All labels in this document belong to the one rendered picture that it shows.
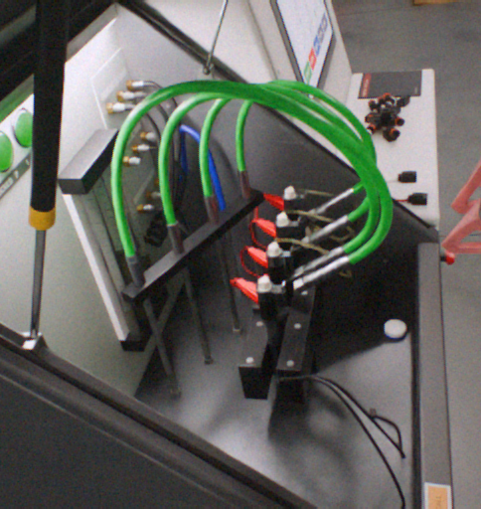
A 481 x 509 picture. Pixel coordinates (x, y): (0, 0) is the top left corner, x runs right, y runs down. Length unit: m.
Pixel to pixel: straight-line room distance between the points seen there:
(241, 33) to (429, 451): 0.71
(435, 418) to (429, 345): 0.13
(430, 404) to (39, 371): 0.57
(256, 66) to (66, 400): 0.70
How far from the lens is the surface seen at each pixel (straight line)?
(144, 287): 0.95
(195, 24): 1.10
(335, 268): 0.84
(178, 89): 0.74
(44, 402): 0.60
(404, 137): 1.49
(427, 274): 1.14
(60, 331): 0.92
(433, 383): 0.97
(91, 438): 0.63
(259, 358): 0.96
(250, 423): 1.08
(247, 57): 1.10
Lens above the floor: 1.69
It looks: 37 degrees down
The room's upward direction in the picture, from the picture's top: 11 degrees counter-clockwise
